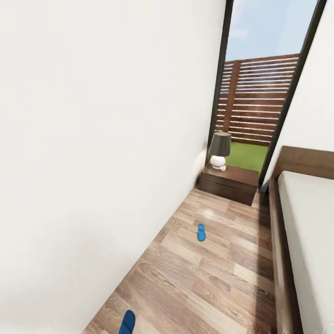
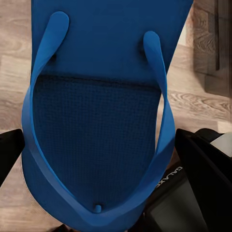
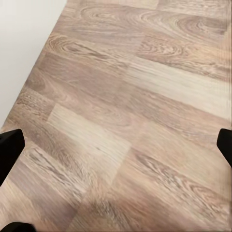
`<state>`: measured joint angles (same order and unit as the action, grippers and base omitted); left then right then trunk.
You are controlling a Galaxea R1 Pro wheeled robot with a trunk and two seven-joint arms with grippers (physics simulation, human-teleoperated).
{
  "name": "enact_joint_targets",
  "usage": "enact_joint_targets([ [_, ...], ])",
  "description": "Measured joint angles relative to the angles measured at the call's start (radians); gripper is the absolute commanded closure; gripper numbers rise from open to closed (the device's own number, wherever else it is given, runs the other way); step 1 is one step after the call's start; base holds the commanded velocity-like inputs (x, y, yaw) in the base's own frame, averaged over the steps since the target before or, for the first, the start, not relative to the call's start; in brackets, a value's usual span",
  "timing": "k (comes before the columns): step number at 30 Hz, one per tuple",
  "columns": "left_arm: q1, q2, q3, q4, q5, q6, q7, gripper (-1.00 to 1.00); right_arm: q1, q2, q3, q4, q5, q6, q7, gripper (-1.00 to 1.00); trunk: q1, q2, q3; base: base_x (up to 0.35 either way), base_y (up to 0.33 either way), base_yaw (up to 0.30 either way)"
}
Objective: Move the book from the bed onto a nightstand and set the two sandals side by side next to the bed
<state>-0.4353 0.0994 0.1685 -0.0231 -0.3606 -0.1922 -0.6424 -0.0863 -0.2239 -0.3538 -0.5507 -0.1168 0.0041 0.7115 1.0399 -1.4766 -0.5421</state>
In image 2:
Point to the sandal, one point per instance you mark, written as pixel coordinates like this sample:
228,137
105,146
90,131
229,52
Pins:
98,70

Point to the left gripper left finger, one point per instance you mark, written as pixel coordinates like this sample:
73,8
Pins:
12,144

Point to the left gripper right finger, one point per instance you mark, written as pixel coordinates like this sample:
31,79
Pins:
209,172

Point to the bed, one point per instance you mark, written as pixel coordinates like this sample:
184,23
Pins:
220,82

